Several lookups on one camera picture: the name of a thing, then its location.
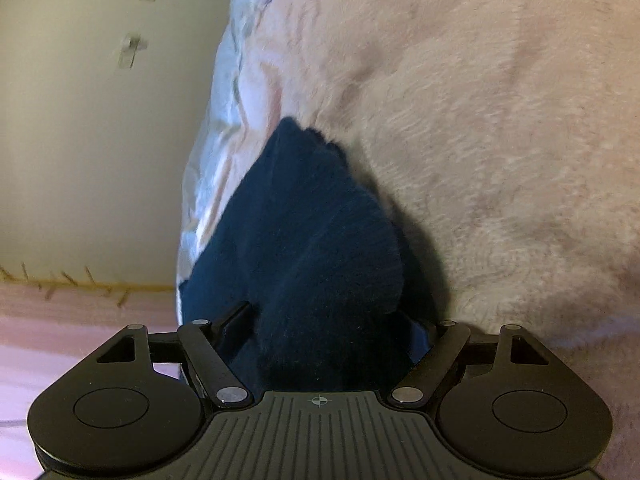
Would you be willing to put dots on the white wall outlet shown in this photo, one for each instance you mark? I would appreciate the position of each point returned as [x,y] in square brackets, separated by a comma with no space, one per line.
[132,50]

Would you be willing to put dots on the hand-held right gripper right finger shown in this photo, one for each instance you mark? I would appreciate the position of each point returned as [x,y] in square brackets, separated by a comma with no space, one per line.
[419,340]

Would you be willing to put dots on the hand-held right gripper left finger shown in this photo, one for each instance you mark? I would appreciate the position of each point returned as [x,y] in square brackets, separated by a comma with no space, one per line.
[232,327]

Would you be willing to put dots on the blue knit sweater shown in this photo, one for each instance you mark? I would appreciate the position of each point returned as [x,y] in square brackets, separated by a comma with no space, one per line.
[310,260]

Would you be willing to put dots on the pink fleece bedsheet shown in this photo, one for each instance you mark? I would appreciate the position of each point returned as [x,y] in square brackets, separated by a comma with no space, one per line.
[500,135]

